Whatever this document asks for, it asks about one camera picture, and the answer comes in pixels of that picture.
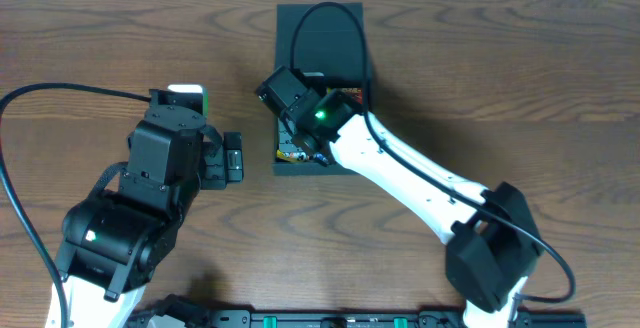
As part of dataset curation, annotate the black gift box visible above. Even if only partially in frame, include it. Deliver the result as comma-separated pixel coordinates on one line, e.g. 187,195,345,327
272,4,362,176

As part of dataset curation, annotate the yellow Hacks candy bag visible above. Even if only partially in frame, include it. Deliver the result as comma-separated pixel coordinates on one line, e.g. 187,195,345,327
276,150,309,163

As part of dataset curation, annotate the red Hello Panda box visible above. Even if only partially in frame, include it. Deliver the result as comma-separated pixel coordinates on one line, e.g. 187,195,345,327
327,88,362,104

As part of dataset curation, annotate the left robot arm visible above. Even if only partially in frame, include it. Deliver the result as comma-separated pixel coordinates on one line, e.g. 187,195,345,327
46,84,244,327

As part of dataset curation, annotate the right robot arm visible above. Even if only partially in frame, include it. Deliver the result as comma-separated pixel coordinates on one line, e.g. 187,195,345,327
256,66,543,327

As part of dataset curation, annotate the right black cable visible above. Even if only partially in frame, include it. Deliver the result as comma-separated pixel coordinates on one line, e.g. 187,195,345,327
289,0,577,314

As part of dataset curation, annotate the black cable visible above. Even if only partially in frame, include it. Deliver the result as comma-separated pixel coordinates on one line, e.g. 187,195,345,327
0,82,152,328
289,0,577,314

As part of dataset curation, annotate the left black cable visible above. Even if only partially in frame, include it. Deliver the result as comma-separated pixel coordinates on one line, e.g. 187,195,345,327
0,82,152,328

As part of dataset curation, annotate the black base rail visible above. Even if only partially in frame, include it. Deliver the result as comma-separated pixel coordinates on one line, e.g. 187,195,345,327
124,295,589,328

